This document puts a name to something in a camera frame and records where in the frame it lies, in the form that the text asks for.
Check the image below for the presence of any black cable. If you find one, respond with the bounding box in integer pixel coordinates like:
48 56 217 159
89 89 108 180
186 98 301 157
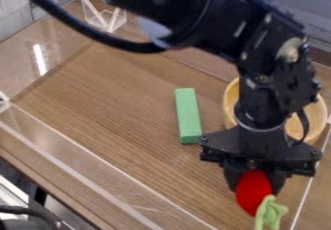
0 204 61 230

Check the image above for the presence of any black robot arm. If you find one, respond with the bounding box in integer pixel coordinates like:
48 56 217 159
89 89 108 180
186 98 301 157
31 0 321 192

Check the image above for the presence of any wooden bowl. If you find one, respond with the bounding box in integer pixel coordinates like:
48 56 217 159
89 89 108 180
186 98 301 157
222 78 328 144

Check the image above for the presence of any red plush strawberry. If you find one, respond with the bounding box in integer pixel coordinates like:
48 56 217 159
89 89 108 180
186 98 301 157
236 170 288 230

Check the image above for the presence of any black table leg bracket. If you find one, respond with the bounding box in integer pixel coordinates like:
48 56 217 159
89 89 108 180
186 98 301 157
26 185 79 230

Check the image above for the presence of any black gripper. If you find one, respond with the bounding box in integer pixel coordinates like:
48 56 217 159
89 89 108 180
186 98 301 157
199 126 321 195

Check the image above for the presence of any green rectangular block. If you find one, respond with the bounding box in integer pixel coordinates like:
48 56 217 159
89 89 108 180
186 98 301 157
174 88 202 144

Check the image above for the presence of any clear acrylic corner bracket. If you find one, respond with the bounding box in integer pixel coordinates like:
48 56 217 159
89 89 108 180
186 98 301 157
81 0 127 33

